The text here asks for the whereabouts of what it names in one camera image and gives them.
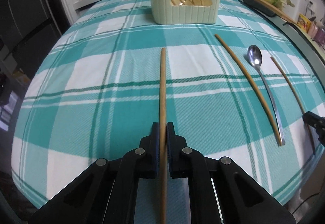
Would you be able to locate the wooden chopstick five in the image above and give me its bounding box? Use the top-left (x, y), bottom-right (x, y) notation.
top-left (271, 56), bottom-right (316, 155)

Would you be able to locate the wooden chopstick three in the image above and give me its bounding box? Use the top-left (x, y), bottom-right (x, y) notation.
top-left (159, 48), bottom-right (167, 223)

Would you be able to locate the steel spoon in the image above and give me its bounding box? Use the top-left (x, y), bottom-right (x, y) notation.
top-left (247, 45), bottom-right (285, 146)

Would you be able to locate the wooden chopstick four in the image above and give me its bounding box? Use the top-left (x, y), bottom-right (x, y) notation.
top-left (214, 34), bottom-right (282, 146)

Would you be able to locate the teal plaid tablecloth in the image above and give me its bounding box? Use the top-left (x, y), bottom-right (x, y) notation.
top-left (12, 0), bottom-right (324, 208)

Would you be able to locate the yellow snack box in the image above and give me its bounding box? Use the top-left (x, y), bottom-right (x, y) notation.
top-left (297, 13), bottom-right (311, 32)

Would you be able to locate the wooden cutting board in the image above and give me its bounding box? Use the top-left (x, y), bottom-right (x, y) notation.
top-left (256, 0), bottom-right (297, 25)

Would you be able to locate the black griddle tray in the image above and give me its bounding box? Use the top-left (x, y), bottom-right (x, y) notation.
top-left (243, 0), bottom-right (276, 17)

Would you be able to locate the black refrigerator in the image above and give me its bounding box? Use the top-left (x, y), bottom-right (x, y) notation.
top-left (1, 0), bottom-right (70, 78)

